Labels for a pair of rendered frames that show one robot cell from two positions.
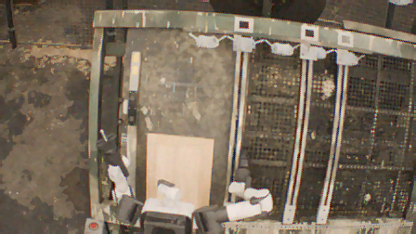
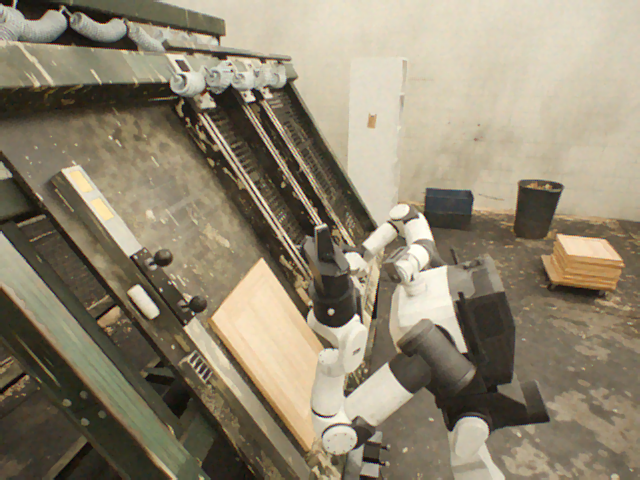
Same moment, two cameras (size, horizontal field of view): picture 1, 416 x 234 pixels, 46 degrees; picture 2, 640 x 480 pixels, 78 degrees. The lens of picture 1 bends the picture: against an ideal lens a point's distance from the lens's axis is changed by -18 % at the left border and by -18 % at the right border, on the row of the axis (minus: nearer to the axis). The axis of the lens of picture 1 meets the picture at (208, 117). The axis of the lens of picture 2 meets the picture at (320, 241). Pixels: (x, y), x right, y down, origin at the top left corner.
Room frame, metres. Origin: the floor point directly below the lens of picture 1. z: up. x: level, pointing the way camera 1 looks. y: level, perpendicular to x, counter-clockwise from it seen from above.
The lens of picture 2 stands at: (1.82, 1.15, 1.88)
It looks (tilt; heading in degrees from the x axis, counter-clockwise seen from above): 23 degrees down; 279
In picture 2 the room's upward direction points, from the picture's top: straight up
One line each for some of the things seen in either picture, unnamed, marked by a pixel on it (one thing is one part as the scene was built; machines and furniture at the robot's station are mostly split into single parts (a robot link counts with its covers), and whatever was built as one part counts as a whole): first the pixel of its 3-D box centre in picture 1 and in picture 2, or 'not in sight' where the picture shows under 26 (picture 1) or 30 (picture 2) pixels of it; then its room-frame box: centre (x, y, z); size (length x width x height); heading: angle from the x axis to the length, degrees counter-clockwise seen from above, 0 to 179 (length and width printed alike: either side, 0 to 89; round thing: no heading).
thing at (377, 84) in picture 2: not in sight; (375, 146); (1.91, -4.04, 1.03); 0.61 x 0.58 x 2.05; 81
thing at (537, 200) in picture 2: not in sight; (535, 209); (-0.10, -3.91, 0.33); 0.52 x 0.51 x 0.65; 81
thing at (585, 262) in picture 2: not in sight; (576, 263); (-0.08, -2.61, 0.20); 0.61 x 0.53 x 0.40; 81
